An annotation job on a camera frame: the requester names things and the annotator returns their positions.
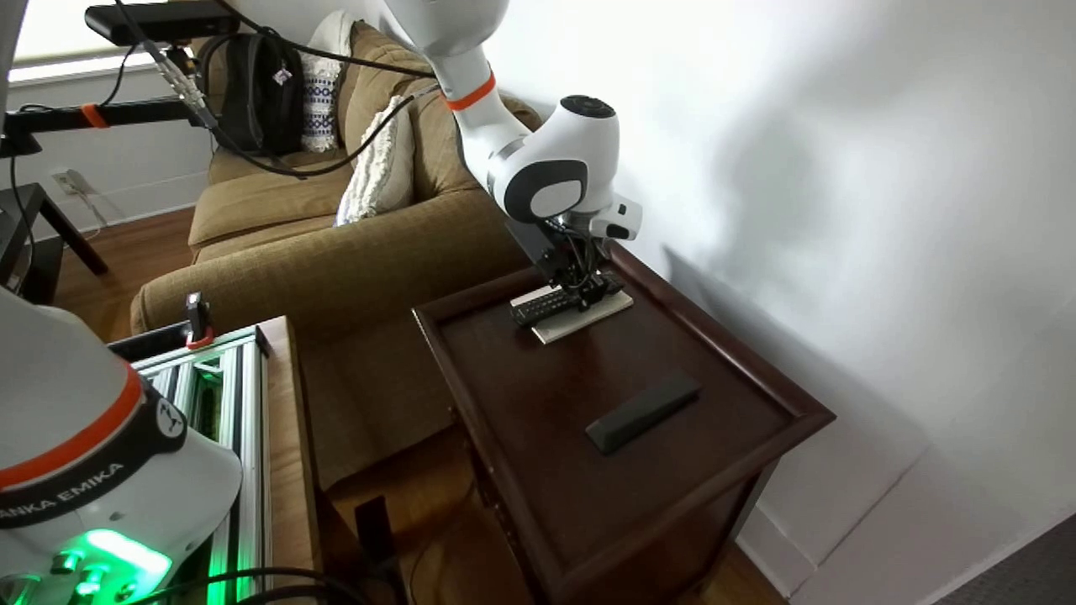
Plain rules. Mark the olive green sofa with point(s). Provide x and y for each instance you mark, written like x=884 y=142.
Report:
x=342 y=246

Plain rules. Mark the dark brown wooden side table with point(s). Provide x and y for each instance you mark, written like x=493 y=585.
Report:
x=627 y=455

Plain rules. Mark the white book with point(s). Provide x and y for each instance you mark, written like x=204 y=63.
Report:
x=570 y=319

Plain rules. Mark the plain black remote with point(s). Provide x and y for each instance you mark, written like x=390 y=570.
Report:
x=641 y=413

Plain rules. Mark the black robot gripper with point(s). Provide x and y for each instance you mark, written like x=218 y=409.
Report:
x=571 y=262

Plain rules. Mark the white wall power outlet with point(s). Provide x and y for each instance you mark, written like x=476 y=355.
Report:
x=67 y=183

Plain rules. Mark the black backpack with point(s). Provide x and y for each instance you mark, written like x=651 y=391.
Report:
x=262 y=95

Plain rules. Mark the black TV remote with buttons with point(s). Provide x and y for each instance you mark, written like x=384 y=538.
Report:
x=538 y=308

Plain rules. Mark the black folding table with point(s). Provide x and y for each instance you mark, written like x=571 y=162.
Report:
x=34 y=236

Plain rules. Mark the patterned blue white pillow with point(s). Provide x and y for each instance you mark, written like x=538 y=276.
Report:
x=325 y=63

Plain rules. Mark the cream knitted pillow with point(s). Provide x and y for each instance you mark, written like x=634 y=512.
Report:
x=384 y=168

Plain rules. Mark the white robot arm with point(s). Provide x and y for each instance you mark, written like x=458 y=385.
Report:
x=105 y=485

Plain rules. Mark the black red emergency stop handle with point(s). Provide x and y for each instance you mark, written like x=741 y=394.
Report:
x=196 y=319

